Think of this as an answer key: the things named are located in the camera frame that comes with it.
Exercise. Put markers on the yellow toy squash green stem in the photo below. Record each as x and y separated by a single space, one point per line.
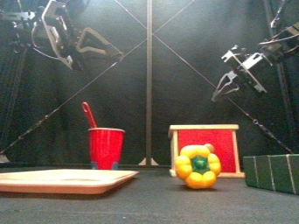
198 166

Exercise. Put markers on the red plastic spoon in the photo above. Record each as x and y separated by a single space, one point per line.
89 115

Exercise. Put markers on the wooden box with red panel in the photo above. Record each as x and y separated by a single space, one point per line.
223 145

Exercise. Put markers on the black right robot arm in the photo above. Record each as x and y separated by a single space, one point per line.
285 46

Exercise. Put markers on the red plastic cup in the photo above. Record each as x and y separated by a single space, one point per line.
106 148

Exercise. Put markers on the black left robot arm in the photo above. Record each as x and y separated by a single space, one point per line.
15 17

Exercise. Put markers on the beige flat tray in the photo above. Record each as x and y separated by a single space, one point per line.
66 179

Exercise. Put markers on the vertical metal frame pole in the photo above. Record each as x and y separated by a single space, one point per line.
149 87

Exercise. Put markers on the green box with white stripes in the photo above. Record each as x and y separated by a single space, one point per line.
273 173

